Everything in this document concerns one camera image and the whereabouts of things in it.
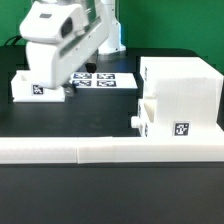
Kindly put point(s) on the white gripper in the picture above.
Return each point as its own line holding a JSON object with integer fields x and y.
{"x": 61, "y": 36}

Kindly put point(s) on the white drawer tray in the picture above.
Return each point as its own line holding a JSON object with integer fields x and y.
{"x": 26, "y": 89}
{"x": 141, "y": 120}

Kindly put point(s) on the white front drawer tray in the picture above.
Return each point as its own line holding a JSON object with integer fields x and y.
{"x": 141, "y": 120}

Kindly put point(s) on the white drawer cabinet box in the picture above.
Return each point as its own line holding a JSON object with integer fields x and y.
{"x": 181, "y": 96}

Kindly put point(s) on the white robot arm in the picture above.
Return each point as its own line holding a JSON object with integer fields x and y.
{"x": 62, "y": 35}

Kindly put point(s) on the fiducial marker sheet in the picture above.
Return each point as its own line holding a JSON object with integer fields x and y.
{"x": 104, "y": 80}

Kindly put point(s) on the white L-shaped fence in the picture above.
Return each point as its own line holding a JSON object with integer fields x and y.
{"x": 81, "y": 150}

